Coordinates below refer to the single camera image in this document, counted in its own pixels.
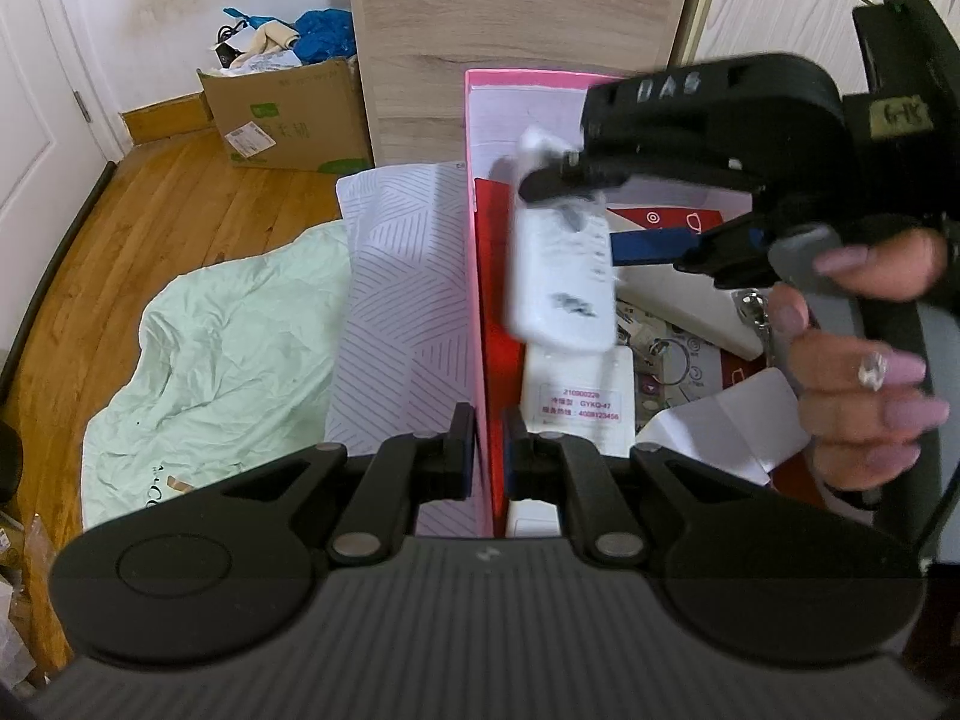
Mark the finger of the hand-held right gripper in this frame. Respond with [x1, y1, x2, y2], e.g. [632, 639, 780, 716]
[520, 150, 631, 205]
[611, 214, 773, 276]

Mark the light wooden wardrobe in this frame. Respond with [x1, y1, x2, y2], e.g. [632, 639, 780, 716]
[675, 0, 960, 91]

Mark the black door draft stopper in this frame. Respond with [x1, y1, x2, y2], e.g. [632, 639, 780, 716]
[0, 161, 117, 383]

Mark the blue plastic bag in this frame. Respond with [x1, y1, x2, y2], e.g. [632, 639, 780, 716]
[292, 9, 355, 65]

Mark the beige cloth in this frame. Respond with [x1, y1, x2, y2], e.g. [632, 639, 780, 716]
[240, 22, 301, 61]

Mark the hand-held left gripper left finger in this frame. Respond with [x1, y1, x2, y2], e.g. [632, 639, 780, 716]
[221, 403, 478, 563]

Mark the person's right hand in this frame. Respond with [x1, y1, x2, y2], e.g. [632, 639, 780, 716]
[769, 229, 950, 492]

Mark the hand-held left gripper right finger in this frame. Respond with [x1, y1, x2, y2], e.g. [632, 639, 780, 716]
[501, 405, 758, 567]

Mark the wooden shelf cabinet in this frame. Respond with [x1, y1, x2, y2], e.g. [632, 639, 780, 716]
[341, 0, 721, 166]

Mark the large white charger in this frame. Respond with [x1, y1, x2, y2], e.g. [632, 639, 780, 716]
[637, 367, 797, 487]

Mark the pink cardboard box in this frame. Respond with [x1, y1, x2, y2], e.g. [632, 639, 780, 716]
[463, 69, 758, 537]

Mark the white door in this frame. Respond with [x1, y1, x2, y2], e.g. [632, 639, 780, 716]
[0, 0, 125, 331]

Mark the bunch of keys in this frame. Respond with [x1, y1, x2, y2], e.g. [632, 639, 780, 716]
[649, 289, 777, 387]

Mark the light green cloth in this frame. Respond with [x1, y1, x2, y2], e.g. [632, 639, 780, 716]
[81, 221, 353, 530]

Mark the cream remote control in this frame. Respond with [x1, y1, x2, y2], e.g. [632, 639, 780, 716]
[611, 266, 766, 361]

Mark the red patterned booklet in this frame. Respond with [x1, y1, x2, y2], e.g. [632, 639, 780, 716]
[474, 178, 826, 533]

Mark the white remote with dark logo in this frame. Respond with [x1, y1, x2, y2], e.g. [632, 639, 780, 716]
[501, 126, 620, 353]

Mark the brown cardboard box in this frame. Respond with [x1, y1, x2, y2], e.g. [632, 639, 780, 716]
[196, 56, 374, 173]

